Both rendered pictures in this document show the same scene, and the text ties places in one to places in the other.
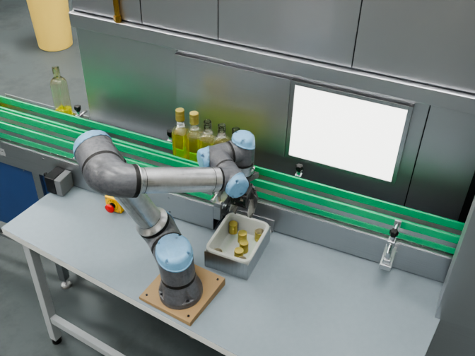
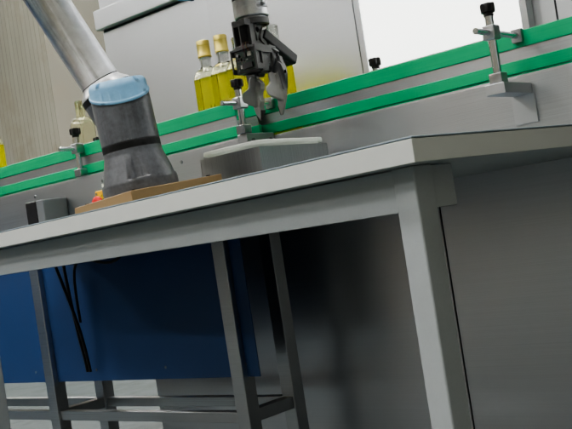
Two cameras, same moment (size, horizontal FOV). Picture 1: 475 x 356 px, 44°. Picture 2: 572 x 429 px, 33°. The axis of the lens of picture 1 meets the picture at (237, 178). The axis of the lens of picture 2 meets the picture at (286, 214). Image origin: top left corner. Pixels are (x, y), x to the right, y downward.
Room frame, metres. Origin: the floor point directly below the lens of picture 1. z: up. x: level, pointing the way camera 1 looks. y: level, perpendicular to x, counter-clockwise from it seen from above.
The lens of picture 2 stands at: (-0.42, -0.66, 0.65)
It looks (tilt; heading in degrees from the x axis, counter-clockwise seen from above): 1 degrees up; 18
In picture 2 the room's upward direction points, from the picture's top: 9 degrees counter-clockwise
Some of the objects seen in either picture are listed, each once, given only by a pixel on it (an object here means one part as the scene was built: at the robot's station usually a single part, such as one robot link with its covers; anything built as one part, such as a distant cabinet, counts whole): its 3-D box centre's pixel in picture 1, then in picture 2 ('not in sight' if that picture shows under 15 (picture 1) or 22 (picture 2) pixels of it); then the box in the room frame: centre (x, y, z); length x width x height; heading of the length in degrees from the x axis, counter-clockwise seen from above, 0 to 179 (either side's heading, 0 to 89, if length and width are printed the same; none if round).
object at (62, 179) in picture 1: (59, 181); (48, 215); (1.89, 0.74, 0.79); 0.08 x 0.08 x 0.08; 67
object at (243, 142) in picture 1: (242, 148); not in sight; (1.57, -0.01, 1.21); 0.09 x 0.08 x 0.11; 116
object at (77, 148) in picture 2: not in sight; (71, 153); (1.86, 0.63, 0.94); 0.07 x 0.04 x 0.13; 157
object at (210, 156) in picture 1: (217, 159); not in sight; (1.51, 0.07, 1.21); 0.11 x 0.11 x 0.08; 26
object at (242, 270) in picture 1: (240, 241); (275, 168); (1.57, -0.02, 0.79); 0.27 x 0.17 x 0.08; 157
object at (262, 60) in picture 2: (241, 186); (254, 48); (1.56, -0.01, 1.05); 0.09 x 0.08 x 0.12; 159
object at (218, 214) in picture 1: (223, 205); (259, 148); (1.69, 0.05, 0.85); 0.09 x 0.04 x 0.07; 157
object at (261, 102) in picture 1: (283, 117); (350, 11); (1.86, -0.17, 1.15); 0.90 x 0.03 x 0.34; 67
